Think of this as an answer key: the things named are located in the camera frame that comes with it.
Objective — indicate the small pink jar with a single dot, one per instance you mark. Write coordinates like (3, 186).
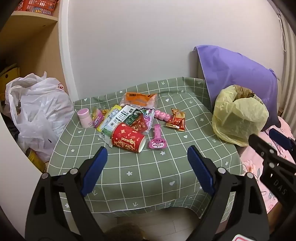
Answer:
(84, 118)

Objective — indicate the green checked tablecloth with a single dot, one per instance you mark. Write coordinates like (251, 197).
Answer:
(150, 176)

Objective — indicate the white ribbed curtain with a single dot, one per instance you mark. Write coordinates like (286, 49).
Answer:
(289, 69)

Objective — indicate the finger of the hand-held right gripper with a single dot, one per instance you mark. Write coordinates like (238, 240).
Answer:
(259, 143)
(278, 136)

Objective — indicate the orange snack packet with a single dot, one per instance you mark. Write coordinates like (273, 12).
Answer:
(138, 98)

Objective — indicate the pink floral blanket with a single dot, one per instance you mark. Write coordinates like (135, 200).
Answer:
(251, 160)

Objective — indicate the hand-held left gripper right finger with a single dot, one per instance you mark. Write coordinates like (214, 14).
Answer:
(201, 169)

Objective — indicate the yellow wafer packet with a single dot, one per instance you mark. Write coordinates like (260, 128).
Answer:
(106, 118)

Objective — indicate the purple cloth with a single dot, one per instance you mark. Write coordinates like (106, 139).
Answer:
(233, 69)

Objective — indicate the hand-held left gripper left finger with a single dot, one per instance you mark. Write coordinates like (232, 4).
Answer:
(96, 169)

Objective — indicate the yellow tin can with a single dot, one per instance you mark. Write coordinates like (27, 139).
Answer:
(37, 161)

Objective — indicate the red snack packet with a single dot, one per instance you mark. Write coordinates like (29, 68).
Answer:
(177, 120)

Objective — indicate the red plastic basket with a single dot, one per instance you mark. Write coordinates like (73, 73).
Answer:
(34, 7)

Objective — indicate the white packet with black print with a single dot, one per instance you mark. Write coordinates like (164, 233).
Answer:
(121, 114)

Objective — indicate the bin with yellow plastic liner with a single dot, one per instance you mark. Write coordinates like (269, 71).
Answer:
(238, 118)

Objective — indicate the pink stick wrapper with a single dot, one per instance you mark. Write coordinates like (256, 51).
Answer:
(157, 139)

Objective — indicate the silver pink printed packet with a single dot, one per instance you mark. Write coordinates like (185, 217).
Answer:
(149, 117)

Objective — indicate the dark red packet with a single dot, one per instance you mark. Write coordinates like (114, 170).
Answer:
(138, 125)

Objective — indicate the yellow box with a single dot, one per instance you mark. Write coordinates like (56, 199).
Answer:
(10, 76)

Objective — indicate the small pink packet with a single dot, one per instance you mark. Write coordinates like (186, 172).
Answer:
(97, 118)

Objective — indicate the red paper cup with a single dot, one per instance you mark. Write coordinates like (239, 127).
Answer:
(126, 138)

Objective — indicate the white plastic bag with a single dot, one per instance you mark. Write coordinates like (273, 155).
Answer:
(41, 109)

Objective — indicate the pink caterpillar toy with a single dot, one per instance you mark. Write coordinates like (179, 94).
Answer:
(163, 115)

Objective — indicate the wooden shelf unit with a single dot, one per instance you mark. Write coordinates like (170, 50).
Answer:
(39, 46)

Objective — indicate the brown fuzzy slipper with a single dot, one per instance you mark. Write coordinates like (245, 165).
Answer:
(124, 233)

